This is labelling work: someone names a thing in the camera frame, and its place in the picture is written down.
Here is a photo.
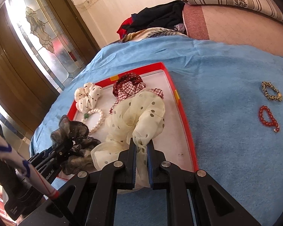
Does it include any pink quilted cushion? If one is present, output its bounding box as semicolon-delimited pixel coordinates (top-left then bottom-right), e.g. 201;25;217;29
183;5;283;59

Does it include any person's left forearm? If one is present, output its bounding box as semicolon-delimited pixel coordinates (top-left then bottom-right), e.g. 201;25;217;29
0;126;60;199

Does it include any blue terry blanket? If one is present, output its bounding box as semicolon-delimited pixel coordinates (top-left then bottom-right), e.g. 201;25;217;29
31;35;283;226

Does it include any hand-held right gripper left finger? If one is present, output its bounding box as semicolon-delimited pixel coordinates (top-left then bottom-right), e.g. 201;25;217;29
16;138;137;226

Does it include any white polka dot scrunchie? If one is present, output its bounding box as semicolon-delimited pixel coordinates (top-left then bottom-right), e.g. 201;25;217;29
75;82;103;113

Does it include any cream polka dot scarf scrunchie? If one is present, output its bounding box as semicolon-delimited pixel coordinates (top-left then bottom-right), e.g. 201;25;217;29
91;91;166;191

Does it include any maroon checked scrunchie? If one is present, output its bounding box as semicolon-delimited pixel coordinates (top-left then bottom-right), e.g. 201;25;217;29
108;73;164;114

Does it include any wooden door with leaded glass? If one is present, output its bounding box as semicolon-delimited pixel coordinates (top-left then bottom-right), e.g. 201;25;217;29
0;0;101;144

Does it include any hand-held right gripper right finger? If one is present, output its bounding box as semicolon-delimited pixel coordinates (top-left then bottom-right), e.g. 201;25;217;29
146;140;262;226

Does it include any leopard print bracelet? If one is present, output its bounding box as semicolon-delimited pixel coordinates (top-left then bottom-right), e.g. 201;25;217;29
261;81;283;102

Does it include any cream patterned cloth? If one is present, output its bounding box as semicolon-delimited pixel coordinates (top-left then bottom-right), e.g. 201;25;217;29
120;27;188;43

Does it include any pile of dark clothes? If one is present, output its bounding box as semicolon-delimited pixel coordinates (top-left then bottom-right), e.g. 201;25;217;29
117;0;186;39

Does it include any red tray with white inside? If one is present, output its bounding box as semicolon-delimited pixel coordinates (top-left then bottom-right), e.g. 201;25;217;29
58;62;199;181

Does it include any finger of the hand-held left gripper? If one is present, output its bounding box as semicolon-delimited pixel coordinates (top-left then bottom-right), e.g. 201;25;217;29
45;138;74;166

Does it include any white pearl bracelet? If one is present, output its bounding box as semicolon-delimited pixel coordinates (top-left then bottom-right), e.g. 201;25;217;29
81;108;106;134

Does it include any dark grey sheer scrunchie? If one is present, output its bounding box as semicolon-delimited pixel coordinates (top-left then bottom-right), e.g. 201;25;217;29
50;115;102;176

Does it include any red bead bracelet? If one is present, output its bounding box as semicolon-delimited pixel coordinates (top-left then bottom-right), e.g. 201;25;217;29
258;105;281;133

